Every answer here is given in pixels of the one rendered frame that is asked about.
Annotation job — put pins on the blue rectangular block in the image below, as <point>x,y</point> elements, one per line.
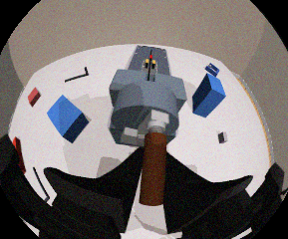
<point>208,96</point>

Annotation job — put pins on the blue cube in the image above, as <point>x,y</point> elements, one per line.
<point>68,120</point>

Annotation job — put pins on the red rectangular block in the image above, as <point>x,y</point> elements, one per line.
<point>16,143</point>
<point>33,97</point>

